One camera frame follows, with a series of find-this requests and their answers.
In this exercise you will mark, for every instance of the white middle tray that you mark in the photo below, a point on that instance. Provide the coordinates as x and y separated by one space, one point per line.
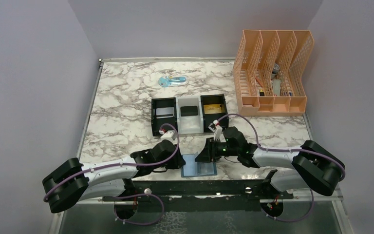
192 124

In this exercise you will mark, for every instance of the blue blister pack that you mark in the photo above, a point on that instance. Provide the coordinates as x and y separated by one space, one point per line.
171 81

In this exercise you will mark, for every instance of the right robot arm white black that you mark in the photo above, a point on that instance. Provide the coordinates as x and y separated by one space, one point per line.
308 166

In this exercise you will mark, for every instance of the black tray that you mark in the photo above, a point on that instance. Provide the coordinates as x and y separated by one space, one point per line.
156 123
212 99

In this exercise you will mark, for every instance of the black left tray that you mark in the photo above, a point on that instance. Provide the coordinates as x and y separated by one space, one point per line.
156 123

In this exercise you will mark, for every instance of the orange plastic file organizer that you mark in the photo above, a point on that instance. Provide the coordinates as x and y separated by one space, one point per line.
258 51

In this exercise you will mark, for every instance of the black card in middle tray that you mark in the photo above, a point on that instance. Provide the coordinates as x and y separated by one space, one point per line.
186 111

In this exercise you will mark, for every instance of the black right tray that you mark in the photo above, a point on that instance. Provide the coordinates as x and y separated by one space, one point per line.
212 99

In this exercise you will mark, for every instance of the grey item in organizer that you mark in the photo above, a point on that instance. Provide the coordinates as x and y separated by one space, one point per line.
276 85

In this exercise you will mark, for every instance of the white credit card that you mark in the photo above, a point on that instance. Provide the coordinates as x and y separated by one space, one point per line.
164 112

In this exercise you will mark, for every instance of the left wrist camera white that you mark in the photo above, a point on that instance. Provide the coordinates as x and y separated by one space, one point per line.
170 135

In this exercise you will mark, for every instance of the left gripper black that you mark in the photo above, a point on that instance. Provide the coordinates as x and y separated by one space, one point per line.
177 161

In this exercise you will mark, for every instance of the blue leather card holder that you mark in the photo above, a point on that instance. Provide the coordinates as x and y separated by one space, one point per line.
197 169

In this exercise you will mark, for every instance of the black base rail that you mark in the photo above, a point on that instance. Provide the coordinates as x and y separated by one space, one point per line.
251 188

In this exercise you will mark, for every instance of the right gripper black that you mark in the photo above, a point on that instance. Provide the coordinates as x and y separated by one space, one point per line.
207 154

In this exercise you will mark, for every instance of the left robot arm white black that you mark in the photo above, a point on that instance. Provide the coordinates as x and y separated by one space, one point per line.
74 181

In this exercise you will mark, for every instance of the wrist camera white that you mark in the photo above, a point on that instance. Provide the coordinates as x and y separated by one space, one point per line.
216 129
170 135

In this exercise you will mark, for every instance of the gold card in right tray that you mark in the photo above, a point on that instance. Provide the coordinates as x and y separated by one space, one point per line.
213 109

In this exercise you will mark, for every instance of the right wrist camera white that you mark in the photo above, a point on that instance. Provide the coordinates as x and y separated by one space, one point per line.
216 129

